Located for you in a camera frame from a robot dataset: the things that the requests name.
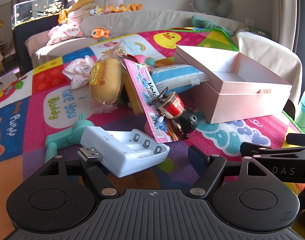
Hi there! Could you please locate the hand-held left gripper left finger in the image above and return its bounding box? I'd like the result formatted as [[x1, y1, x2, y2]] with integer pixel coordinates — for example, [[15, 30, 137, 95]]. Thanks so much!
[[39, 155, 121, 197]]

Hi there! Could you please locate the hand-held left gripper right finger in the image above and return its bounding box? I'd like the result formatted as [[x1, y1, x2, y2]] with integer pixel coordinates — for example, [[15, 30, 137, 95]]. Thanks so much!
[[188, 145, 270, 196]]

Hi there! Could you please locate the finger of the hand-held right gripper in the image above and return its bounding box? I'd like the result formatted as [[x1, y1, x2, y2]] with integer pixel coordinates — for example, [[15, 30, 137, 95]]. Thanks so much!
[[240, 142, 305, 158], [286, 133, 305, 146]]

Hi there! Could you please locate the pink cardboard box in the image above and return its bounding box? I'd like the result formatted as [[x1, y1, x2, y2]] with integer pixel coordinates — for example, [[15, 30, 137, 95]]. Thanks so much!
[[174, 45, 293, 124]]

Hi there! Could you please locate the blue white plastic pack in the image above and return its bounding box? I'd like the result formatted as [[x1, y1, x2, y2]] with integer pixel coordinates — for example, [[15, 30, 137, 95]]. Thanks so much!
[[150, 63, 211, 93]]

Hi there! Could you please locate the teal plastic toy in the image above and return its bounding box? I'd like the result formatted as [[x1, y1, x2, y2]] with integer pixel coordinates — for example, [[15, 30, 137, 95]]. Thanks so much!
[[45, 113, 95, 163]]

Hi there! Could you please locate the white battery charger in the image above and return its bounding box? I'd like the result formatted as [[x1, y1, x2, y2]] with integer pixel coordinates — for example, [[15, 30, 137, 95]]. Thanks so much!
[[77, 126, 171, 178]]

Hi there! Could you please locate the red wooden doll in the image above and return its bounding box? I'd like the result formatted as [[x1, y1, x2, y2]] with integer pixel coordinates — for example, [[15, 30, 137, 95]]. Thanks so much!
[[150, 87, 199, 140]]

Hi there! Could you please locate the yellow flat box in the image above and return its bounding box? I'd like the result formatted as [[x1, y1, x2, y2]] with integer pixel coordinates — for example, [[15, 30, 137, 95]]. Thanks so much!
[[123, 72, 144, 117]]

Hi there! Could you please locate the pink blister card pack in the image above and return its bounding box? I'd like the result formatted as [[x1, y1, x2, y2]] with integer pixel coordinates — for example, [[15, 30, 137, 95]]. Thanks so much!
[[123, 58, 178, 143]]

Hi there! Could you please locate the packaged yellow bread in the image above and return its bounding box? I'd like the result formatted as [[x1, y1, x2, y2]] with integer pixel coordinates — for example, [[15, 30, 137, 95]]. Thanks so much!
[[88, 37, 126, 111]]

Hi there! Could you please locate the colourful printed play mat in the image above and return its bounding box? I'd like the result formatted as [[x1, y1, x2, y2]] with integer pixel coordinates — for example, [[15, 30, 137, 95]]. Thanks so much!
[[0, 27, 305, 230]]

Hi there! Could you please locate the pink white crumpled cloth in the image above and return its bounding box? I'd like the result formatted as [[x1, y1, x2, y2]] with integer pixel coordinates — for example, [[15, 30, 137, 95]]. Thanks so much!
[[62, 55, 95, 90]]

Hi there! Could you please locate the digital clock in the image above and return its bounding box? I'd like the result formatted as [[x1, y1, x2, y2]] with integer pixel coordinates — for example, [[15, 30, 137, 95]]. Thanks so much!
[[250, 26, 272, 39]]

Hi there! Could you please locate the pink round toy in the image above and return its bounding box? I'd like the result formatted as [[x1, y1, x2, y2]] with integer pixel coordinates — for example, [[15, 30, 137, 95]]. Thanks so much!
[[127, 53, 146, 63]]

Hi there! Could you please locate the teal plush toy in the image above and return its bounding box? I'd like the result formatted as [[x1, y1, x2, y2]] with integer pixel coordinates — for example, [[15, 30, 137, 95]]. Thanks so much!
[[191, 15, 234, 37]]

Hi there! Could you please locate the orange fish toy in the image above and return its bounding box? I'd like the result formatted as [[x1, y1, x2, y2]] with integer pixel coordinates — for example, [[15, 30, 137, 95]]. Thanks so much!
[[90, 28, 110, 39]]

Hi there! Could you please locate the pink plush doll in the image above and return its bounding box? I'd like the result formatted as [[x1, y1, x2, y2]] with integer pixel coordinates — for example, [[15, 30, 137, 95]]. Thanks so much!
[[47, 23, 83, 46]]

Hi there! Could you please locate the beige sofa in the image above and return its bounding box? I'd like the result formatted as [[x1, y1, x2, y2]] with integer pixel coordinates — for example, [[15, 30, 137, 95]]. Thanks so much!
[[24, 10, 303, 105]]

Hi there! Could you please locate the grey neck pillow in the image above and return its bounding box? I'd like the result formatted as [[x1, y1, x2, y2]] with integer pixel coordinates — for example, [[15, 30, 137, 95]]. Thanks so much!
[[192, 0, 233, 18]]

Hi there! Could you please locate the yellow long-eared plush toy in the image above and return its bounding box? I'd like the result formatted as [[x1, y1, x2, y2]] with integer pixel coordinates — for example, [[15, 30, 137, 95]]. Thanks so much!
[[58, 0, 101, 26]]

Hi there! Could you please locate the glass fish tank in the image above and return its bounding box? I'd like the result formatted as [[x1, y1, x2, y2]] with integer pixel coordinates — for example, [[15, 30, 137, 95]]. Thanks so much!
[[11, 0, 68, 28]]

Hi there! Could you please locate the white paper card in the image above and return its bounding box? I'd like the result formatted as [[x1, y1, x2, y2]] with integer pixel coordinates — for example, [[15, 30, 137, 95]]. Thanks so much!
[[105, 0, 124, 8]]

